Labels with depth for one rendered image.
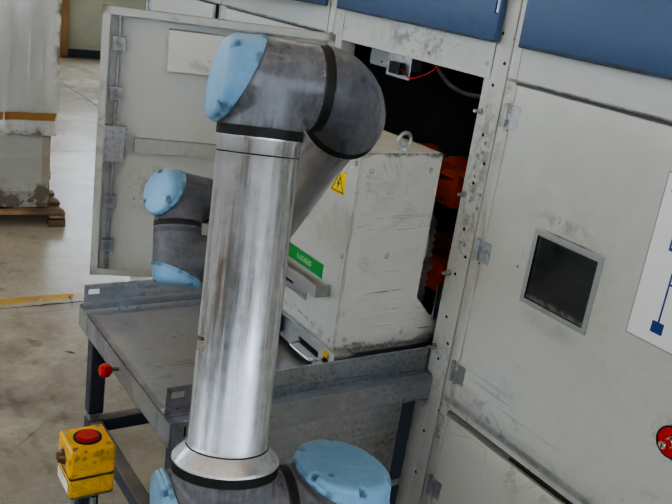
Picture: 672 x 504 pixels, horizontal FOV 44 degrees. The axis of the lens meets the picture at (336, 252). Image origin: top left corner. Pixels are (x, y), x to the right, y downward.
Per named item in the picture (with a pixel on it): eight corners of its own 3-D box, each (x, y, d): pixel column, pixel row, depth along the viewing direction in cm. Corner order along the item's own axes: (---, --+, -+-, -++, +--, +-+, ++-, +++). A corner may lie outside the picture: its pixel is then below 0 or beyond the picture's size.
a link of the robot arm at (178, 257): (217, 286, 155) (219, 221, 157) (154, 283, 151) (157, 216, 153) (205, 291, 164) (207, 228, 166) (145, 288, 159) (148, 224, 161)
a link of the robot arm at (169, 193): (137, 220, 157) (140, 168, 158) (187, 229, 167) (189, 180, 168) (171, 215, 151) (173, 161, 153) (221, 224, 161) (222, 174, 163)
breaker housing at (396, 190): (332, 356, 192) (364, 151, 177) (237, 278, 231) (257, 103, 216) (494, 332, 220) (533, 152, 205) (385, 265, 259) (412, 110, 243)
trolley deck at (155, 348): (168, 450, 169) (170, 424, 167) (78, 324, 217) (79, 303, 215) (428, 398, 206) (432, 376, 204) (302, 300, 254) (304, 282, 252)
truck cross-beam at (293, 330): (330, 379, 192) (334, 355, 190) (228, 290, 233) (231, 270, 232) (348, 376, 194) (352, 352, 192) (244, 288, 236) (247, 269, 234)
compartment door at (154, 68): (89, 266, 242) (103, 3, 219) (300, 275, 260) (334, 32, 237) (89, 275, 236) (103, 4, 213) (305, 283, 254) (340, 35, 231)
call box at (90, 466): (68, 502, 147) (70, 452, 144) (56, 477, 153) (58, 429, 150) (113, 492, 152) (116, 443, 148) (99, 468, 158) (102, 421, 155)
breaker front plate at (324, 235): (327, 355, 192) (358, 153, 177) (235, 279, 230) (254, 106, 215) (332, 355, 193) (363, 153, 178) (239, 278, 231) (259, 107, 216)
